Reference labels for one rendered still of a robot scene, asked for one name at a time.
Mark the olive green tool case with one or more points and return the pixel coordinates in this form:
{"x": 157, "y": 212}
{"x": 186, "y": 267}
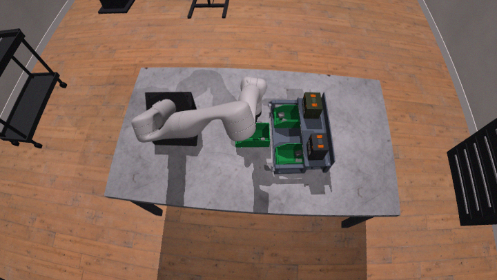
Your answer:
{"x": 312, "y": 105}

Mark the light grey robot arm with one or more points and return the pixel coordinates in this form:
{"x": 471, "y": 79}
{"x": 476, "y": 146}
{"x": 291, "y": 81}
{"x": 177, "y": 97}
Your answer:
{"x": 238, "y": 117}

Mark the green bin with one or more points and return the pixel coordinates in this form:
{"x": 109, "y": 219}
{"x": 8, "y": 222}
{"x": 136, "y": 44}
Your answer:
{"x": 291, "y": 113}
{"x": 262, "y": 130}
{"x": 286, "y": 153}

